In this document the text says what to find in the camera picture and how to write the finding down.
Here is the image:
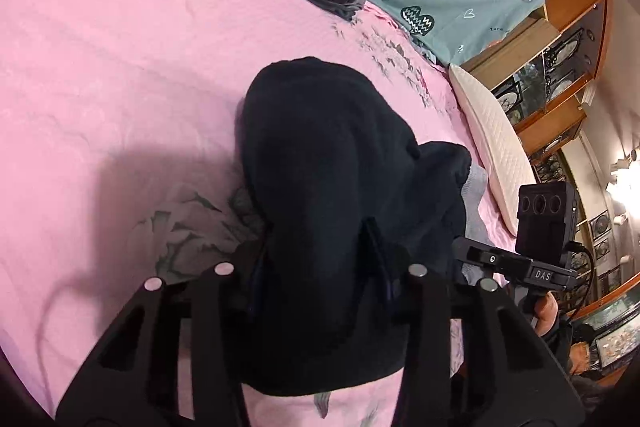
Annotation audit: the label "black pants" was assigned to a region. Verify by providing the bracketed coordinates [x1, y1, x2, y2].
[240, 57, 472, 397]

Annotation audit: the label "person right hand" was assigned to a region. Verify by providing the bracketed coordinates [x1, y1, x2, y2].
[534, 291, 559, 337]

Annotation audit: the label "cream quilted pillow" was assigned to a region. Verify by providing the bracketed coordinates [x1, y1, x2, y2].
[448, 64, 536, 236]

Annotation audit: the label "wooden display cabinet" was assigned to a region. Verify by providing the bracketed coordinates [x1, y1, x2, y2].
[462, 0, 613, 165]

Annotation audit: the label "pink floral bed sheet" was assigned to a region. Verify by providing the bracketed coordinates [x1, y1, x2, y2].
[1, 0, 506, 412]

